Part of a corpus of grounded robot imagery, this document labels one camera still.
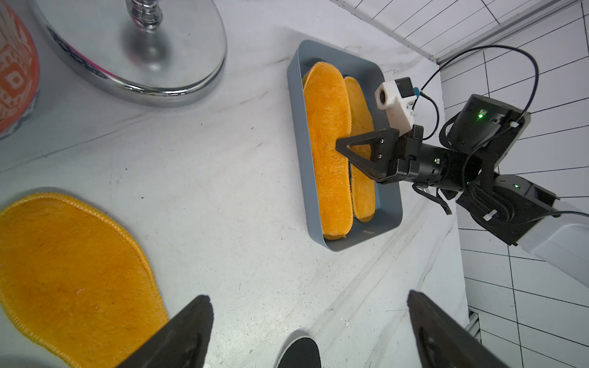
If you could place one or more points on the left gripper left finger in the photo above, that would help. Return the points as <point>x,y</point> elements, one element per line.
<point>182,342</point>

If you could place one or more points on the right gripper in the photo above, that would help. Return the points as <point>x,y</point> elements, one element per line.
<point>384,157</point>

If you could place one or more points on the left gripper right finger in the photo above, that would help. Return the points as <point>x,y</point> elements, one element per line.
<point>441,342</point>

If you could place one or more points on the yellow insole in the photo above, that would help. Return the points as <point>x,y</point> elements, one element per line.
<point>363,193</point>
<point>328,112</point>
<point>75,282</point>

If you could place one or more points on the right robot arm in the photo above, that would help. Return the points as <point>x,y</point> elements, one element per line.
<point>512,208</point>

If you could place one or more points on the blue grey storage box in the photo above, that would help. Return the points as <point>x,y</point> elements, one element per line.
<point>389,209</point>

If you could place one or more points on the black insole right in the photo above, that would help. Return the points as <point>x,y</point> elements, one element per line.
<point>302,352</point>

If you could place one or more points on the chrome glass holder stand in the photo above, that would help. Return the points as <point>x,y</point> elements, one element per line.
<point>154,53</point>

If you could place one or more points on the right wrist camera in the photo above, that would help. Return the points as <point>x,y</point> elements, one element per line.
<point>397,99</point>

